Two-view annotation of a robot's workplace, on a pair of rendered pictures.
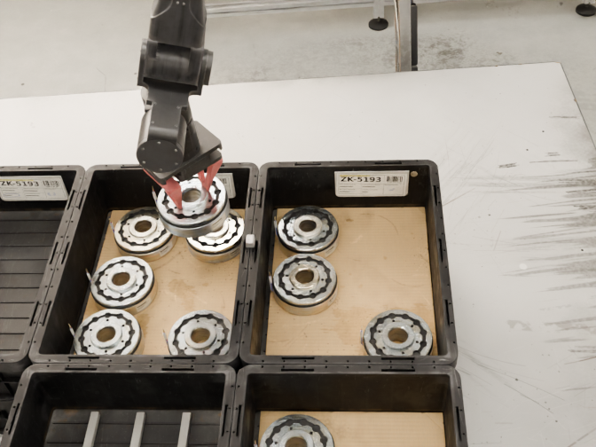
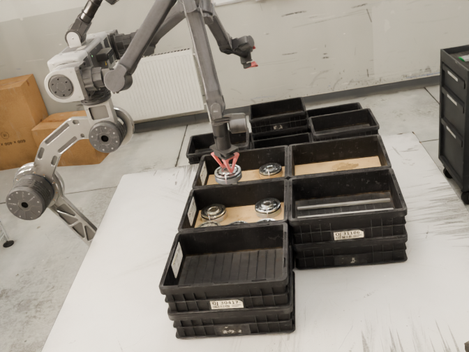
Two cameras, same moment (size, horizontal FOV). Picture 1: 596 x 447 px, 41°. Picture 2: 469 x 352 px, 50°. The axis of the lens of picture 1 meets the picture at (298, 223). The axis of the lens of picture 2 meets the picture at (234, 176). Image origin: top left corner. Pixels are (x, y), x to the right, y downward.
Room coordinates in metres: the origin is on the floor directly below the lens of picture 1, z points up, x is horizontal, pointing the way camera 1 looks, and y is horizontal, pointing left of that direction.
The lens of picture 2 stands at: (0.65, 1.83, 1.91)
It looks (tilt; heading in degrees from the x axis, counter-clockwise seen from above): 28 degrees down; 275
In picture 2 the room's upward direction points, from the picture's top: 12 degrees counter-clockwise
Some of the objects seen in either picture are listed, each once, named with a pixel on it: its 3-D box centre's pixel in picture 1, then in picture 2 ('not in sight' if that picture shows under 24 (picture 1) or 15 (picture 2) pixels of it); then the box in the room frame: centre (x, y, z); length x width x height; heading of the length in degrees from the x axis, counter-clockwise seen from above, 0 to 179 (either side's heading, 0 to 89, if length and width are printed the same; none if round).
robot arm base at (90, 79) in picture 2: not in sight; (93, 78); (1.23, 0.06, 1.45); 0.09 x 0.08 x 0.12; 88
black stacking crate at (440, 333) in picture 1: (348, 276); (243, 178); (0.77, -0.07, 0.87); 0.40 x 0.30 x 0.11; 174
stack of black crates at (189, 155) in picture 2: not in sight; (224, 170); (0.96, -1.12, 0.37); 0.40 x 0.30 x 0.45; 178
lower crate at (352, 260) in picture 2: not in sight; (346, 230); (0.41, 0.27, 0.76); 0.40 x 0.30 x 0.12; 174
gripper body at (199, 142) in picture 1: (176, 138); (222, 142); (0.81, 0.15, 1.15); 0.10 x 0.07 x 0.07; 126
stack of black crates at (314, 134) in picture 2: not in sight; (345, 152); (0.16, -1.09, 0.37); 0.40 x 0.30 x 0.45; 178
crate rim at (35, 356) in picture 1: (155, 257); (235, 206); (0.81, 0.23, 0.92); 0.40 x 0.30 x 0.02; 174
